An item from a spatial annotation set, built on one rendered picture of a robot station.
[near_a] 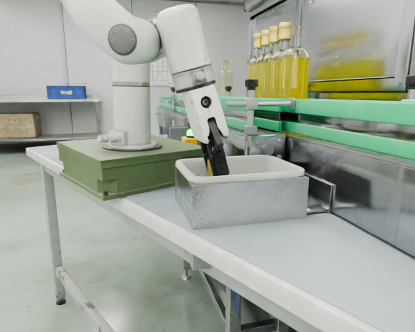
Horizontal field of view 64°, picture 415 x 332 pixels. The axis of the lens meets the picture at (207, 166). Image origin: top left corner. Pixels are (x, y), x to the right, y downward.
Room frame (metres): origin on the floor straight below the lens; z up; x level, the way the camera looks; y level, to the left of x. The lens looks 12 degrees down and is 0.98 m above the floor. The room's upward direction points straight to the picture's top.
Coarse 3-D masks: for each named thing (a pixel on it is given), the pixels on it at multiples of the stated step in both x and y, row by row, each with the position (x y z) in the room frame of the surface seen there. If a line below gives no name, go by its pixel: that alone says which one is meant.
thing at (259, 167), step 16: (192, 160) 0.69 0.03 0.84; (240, 160) 0.72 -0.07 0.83; (256, 160) 0.73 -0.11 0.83; (272, 160) 0.71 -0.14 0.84; (192, 176) 0.54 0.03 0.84; (224, 176) 0.54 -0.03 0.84; (240, 176) 0.55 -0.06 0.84; (256, 176) 0.56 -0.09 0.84; (272, 176) 0.56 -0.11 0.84; (288, 176) 0.57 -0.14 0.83
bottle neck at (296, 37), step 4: (292, 28) 0.88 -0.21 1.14; (296, 28) 0.87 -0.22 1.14; (300, 28) 0.88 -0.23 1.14; (292, 32) 0.88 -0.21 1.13; (296, 32) 0.87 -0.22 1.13; (300, 32) 0.87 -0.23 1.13; (292, 36) 0.88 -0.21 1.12; (296, 36) 0.87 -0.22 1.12; (300, 36) 0.88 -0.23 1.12; (292, 40) 0.88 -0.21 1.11; (296, 40) 0.87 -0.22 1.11; (300, 40) 0.88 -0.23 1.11; (292, 44) 0.88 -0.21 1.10; (296, 44) 0.87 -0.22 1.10; (300, 44) 0.88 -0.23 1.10
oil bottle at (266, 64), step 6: (270, 54) 0.98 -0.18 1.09; (264, 60) 1.00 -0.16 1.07; (270, 60) 0.97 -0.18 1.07; (264, 66) 1.00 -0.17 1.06; (270, 66) 0.97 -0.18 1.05; (264, 72) 0.99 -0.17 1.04; (264, 78) 0.99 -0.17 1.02; (264, 84) 0.99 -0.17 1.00; (264, 90) 0.99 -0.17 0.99; (264, 96) 0.99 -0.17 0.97
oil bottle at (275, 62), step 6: (276, 54) 0.93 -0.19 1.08; (282, 54) 0.91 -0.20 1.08; (276, 60) 0.92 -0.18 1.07; (276, 66) 0.92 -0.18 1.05; (270, 72) 0.96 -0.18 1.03; (276, 72) 0.92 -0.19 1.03; (270, 78) 0.95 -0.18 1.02; (276, 78) 0.92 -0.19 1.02; (270, 84) 0.95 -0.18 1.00; (276, 84) 0.92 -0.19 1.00; (270, 90) 0.95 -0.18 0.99; (276, 90) 0.92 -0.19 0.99; (270, 96) 0.95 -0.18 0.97; (276, 96) 0.92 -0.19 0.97
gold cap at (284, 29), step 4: (280, 24) 0.94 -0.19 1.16; (284, 24) 0.93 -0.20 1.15; (288, 24) 0.93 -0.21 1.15; (280, 28) 0.94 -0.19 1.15; (284, 28) 0.93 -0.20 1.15; (288, 28) 0.93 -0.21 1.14; (280, 32) 0.94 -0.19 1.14; (284, 32) 0.93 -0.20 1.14; (288, 32) 0.93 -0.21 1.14; (280, 36) 0.93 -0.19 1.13; (284, 36) 0.93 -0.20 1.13; (288, 36) 0.93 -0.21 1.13
